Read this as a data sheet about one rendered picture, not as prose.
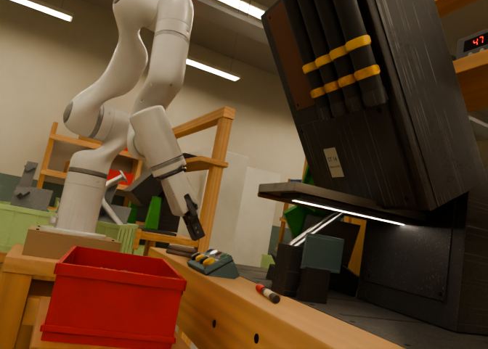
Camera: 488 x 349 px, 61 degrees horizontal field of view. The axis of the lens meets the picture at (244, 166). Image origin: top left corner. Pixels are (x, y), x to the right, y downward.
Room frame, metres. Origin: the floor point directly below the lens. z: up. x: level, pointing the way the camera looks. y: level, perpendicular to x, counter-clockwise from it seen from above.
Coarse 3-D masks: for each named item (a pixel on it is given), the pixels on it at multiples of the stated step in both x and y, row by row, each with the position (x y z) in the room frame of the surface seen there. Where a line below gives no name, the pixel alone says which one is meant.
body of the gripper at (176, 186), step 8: (184, 168) 0.99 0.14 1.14; (168, 176) 0.96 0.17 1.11; (176, 176) 0.96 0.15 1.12; (184, 176) 0.97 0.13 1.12; (168, 184) 0.96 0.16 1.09; (176, 184) 0.96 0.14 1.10; (184, 184) 0.96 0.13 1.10; (168, 192) 0.98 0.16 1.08; (176, 192) 0.96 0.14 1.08; (184, 192) 0.96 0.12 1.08; (192, 192) 0.97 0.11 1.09; (168, 200) 1.02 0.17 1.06; (176, 200) 0.96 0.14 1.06; (184, 200) 0.97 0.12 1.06; (192, 200) 0.97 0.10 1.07; (176, 208) 0.98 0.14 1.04; (184, 208) 0.97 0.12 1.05
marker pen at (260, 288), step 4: (260, 284) 0.90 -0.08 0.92; (256, 288) 0.91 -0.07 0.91; (260, 288) 0.88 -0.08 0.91; (264, 288) 0.87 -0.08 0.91; (260, 292) 0.88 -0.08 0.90; (264, 292) 0.85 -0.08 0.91; (268, 292) 0.83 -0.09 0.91; (272, 292) 0.82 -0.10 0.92; (268, 296) 0.82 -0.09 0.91; (272, 296) 0.80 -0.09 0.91; (276, 296) 0.79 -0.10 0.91; (272, 300) 0.79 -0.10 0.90; (276, 300) 0.79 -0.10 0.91
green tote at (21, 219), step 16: (0, 208) 1.59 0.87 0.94; (16, 208) 1.59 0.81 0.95; (0, 224) 1.59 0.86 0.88; (16, 224) 1.59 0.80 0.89; (32, 224) 1.60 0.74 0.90; (48, 224) 1.60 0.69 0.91; (112, 224) 1.61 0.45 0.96; (128, 224) 1.81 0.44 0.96; (0, 240) 1.59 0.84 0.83; (16, 240) 1.60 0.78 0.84; (128, 240) 1.86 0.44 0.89
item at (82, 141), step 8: (56, 128) 6.63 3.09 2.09; (56, 136) 6.61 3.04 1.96; (64, 136) 6.70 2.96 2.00; (80, 136) 6.90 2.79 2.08; (48, 144) 6.61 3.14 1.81; (80, 144) 6.78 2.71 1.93; (88, 144) 6.83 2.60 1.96; (96, 144) 6.89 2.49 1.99; (48, 152) 6.62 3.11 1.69; (120, 152) 7.07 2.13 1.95; (128, 152) 7.13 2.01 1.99; (48, 160) 6.63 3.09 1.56; (136, 160) 7.67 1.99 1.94; (64, 168) 7.11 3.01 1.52; (40, 176) 6.61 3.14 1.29; (56, 176) 6.67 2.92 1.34; (64, 176) 6.72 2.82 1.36; (112, 176) 7.15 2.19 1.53; (128, 176) 7.25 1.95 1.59; (136, 176) 7.27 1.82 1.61; (40, 184) 6.62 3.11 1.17; (120, 184) 7.17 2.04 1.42; (128, 184) 7.26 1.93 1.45; (56, 200) 7.03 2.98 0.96; (128, 200) 7.68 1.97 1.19; (48, 208) 6.67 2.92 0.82; (56, 208) 6.77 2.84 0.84; (144, 224) 7.38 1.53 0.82; (144, 248) 7.52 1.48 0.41
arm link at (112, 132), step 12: (108, 108) 1.29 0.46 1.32; (108, 120) 1.28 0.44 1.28; (120, 120) 1.31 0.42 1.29; (108, 132) 1.30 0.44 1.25; (120, 132) 1.31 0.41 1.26; (108, 144) 1.32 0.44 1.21; (120, 144) 1.31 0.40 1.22; (72, 156) 1.30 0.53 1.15; (84, 156) 1.27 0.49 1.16; (96, 156) 1.28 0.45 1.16; (108, 156) 1.30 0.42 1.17; (72, 168) 1.27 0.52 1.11; (84, 168) 1.26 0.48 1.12; (96, 168) 1.28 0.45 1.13; (108, 168) 1.32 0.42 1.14
